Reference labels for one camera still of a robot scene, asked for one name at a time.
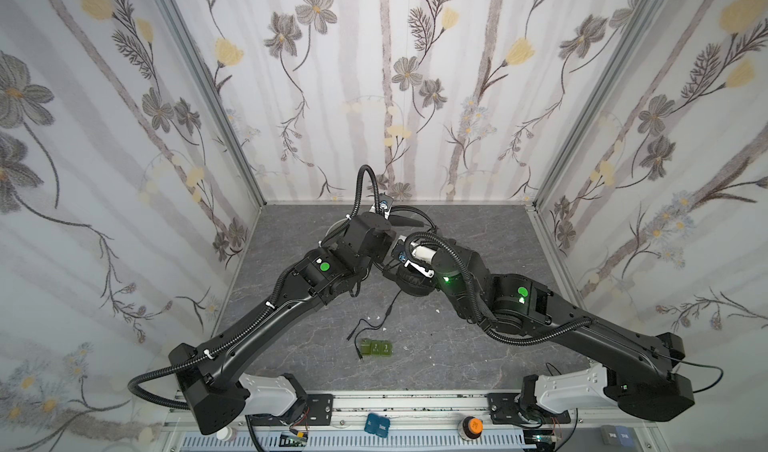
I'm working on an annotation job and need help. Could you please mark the black and blue headphones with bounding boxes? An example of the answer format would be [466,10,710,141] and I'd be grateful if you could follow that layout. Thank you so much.
[376,205,439,297]

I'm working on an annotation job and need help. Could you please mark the black headphone cable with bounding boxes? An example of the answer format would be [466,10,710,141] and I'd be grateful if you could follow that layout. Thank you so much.
[346,289,404,361]

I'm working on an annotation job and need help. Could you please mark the mint green headphones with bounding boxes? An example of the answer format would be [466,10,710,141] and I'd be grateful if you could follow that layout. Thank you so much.
[320,221,350,247]

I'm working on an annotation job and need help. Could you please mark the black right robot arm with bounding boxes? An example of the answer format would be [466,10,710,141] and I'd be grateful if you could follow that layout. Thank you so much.
[429,245,695,422]

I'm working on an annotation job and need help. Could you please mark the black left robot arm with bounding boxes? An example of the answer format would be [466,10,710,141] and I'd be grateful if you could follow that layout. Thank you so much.
[169,212,396,435]

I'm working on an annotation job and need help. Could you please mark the right black corrugated conduit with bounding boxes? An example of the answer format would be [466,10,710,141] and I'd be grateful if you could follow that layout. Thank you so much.
[405,232,595,347]

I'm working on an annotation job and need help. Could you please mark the black corrugated conduit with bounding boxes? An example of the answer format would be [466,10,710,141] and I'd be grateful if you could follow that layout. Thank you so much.
[405,232,595,347]
[128,165,394,410]

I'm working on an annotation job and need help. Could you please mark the left black corrugated conduit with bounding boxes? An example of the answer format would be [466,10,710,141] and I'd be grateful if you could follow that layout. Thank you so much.
[128,165,394,410]

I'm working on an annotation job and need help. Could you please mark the small blue box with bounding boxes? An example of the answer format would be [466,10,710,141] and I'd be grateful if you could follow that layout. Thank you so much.
[364,413,391,438]

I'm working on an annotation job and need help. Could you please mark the orange emergency stop button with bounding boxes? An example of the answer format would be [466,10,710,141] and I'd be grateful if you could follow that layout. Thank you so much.
[457,416,484,441]

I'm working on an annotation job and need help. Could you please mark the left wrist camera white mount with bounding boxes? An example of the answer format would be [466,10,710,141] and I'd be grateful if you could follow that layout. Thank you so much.
[378,194,395,219]

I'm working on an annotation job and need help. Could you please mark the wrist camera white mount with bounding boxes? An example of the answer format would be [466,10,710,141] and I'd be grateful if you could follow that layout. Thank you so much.
[391,236,437,278]
[378,194,395,219]

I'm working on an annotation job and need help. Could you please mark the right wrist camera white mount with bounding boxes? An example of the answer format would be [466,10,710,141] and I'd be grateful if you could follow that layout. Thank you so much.
[391,236,437,278]

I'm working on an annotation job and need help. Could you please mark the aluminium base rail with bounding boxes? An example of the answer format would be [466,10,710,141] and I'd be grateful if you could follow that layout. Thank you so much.
[150,390,670,451]

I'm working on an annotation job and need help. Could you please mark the white slotted cable duct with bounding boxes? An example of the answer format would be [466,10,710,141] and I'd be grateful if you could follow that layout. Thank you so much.
[179,431,529,452]

